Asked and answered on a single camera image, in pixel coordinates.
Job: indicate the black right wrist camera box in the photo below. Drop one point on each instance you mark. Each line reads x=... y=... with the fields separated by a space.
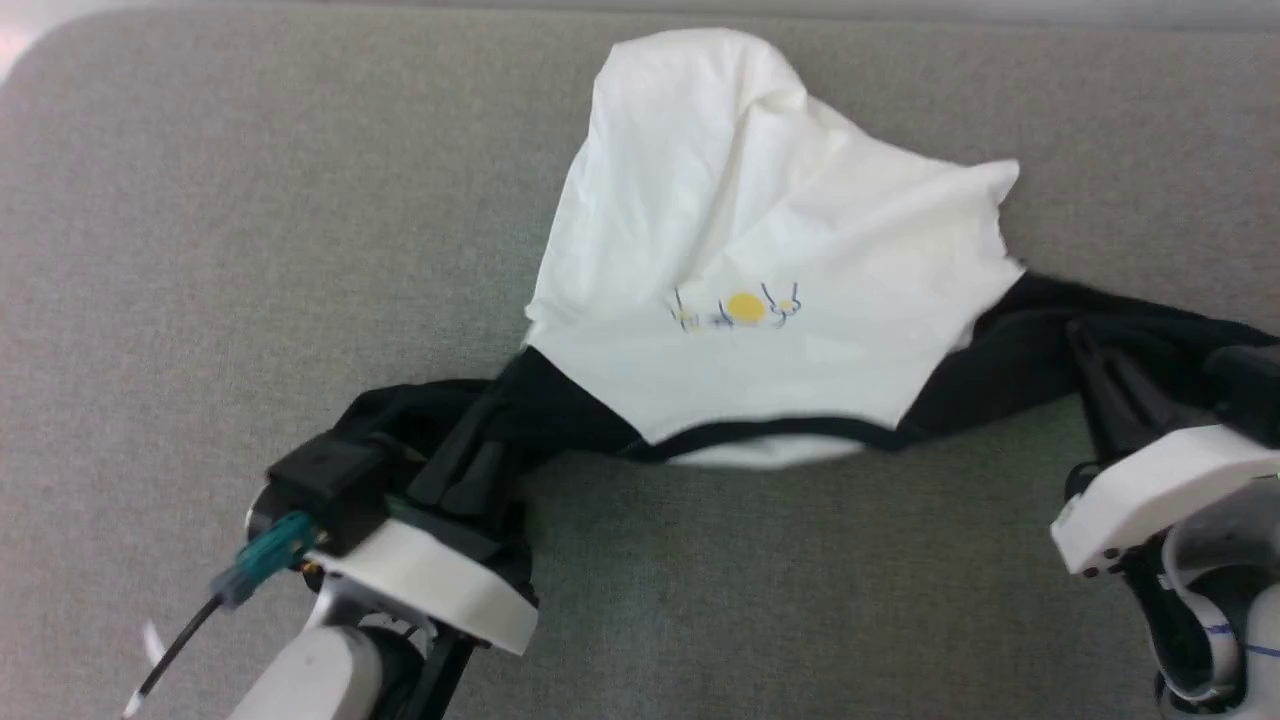
x=1250 y=390

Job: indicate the white t-shirt with black sleeves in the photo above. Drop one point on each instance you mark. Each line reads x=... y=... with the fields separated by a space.
x=740 y=220

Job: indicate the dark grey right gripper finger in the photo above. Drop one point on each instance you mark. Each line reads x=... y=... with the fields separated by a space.
x=1100 y=390
x=1165 y=400

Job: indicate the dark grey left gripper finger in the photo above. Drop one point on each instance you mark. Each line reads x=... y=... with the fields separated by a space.
x=490 y=485
x=447 y=465

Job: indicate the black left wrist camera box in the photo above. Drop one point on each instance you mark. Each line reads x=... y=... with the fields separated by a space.
x=330 y=490

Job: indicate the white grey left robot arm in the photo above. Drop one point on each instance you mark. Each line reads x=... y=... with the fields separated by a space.
x=320 y=670

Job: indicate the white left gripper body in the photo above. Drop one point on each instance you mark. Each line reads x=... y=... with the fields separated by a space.
x=430 y=580

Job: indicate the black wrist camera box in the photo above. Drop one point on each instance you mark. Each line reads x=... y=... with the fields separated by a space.
x=1250 y=390
x=330 y=490

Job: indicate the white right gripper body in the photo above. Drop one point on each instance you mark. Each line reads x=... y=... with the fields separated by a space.
x=1160 y=495

